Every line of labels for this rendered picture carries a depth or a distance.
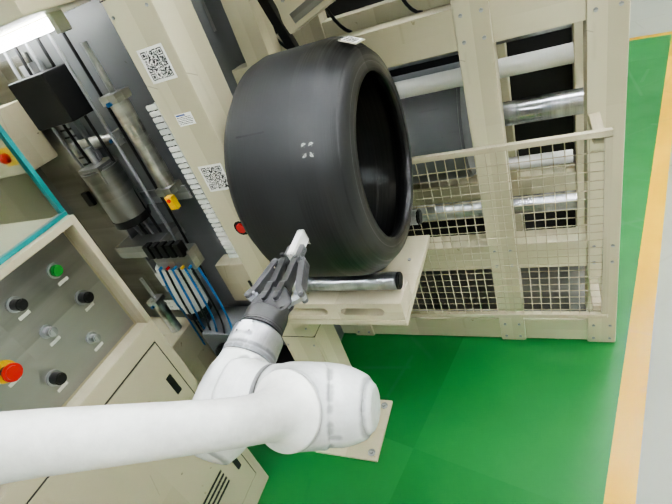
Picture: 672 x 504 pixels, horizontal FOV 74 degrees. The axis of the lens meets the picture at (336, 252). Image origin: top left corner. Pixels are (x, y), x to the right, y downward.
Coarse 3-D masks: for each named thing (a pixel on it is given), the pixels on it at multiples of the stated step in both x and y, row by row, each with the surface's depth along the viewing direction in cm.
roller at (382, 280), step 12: (336, 276) 116; (348, 276) 115; (360, 276) 113; (372, 276) 112; (384, 276) 110; (396, 276) 109; (312, 288) 119; (324, 288) 118; (336, 288) 116; (348, 288) 115; (360, 288) 113; (372, 288) 112; (384, 288) 111; (396, 288) 110
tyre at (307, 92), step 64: (256, 64) 98; (320, 64) 87; (384, 64) 110; (256, 128) 89; (320, 128) 84; (384, 128) 130; (256, 192) 91; (320, 192) 85; (384, 192) 134; (320, 256) 96; (384, 256) 103
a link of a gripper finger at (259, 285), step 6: (276, 258) 87; (270, 264) 87; (264, 270) 86; (270, 270) 86; (264, 276) 85; (270, 276) 86; (258, 282) 84; (264, 282) 85; (252, 288) 84; (258, 288) 84; (246, 294) 83; (252, 294) 83
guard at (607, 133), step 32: (608, 128) 118; (416, 160) 140; (608, 160) 122; (416, 192) 148; (480, 192) 141; (576, 192) 131; (608, 192) 128; (480, 224) 148; (608, 224) 133; (480, 256) 156; (576, 256) 144; (608, 256) 140; (512, 288) 160; (608, 288) 147
